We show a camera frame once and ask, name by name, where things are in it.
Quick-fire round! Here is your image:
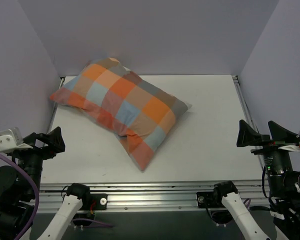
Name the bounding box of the aluminium front rail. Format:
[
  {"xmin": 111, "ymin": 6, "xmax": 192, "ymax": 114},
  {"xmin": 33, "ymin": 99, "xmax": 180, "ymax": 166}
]
[{"xmin": 38, "ymin": 180, "xmax": 268, "ymax": 214}]

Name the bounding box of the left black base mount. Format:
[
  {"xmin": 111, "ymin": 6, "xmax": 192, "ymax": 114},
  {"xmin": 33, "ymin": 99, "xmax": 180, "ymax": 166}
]
[{"xmin": 62, "ymin": 192, "xmax": 108, "ymax": 216}]

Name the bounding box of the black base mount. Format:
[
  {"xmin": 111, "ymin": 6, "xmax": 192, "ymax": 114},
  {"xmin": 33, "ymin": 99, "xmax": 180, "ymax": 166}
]
[
  {"xmin": 196, "ymin": 191, "xmax": 224, "ymax": 209},
  {"xmin": 62, "ymin": 192, "xmax": 108, "ymax": 216}
]

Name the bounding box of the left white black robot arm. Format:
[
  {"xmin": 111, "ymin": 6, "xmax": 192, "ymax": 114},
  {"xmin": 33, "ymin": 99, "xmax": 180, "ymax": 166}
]
[{"xmin": 0, "ymin": 127, "xmax": 66, "ymax": 240}]

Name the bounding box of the right aluminium side rail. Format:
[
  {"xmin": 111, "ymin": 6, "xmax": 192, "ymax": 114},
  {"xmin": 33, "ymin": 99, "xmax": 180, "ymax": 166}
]
[{"xmin": 231, "ymin": 75, "xmax": 264, "ymax": 170}]

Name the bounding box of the left aluminium side rail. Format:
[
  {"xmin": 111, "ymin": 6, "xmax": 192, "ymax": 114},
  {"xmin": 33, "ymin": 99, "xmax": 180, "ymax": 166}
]
[{"xmin": 46, "ymin": 76, "xmax": 66, "ymax": 133}]

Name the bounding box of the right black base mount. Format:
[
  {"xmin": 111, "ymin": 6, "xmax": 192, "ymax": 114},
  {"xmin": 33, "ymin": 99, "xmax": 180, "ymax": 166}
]
[{"xmin": 196, "ymin": 191, "xmax": 224, "ymax": 209}]

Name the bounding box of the aluminium side rail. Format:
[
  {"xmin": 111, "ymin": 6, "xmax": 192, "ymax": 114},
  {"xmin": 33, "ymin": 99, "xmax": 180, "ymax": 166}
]
[
  {"xmin": 46, "ymin": 76, "xmax": 66, "ymax": 133},
  {"xmin": 231, "ymin": 75, "xmax": 264, "ymax": 170}
]

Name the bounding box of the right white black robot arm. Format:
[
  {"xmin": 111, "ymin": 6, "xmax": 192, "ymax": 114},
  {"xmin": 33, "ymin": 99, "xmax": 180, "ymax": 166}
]
[{"xmin": 212, "ymin": 120, "xmax": 300, "ymax": 240}]

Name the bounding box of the checkered orange blue pillowcase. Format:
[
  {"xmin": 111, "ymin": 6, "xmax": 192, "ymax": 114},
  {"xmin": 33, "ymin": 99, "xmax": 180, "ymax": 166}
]
[{"xmin": 50, "ymin": 58, "xmax": 192, "ymax": 171}]

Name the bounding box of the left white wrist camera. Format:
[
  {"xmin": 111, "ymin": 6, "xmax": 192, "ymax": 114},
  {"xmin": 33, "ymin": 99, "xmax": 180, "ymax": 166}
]
[{"xmin": 0, "ymin": 127, "xmax": 33, "ymax": 154}]

